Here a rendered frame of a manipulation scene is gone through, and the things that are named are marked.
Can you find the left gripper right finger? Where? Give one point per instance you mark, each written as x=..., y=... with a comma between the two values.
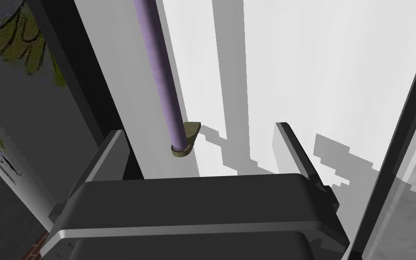
x=286, y=155

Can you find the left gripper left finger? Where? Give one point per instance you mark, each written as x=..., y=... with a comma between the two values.
x=109, y=159

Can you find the white door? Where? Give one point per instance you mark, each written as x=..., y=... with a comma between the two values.
x=302, y=54

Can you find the green leafy wall picture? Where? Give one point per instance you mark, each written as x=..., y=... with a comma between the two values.
x=20, y=43

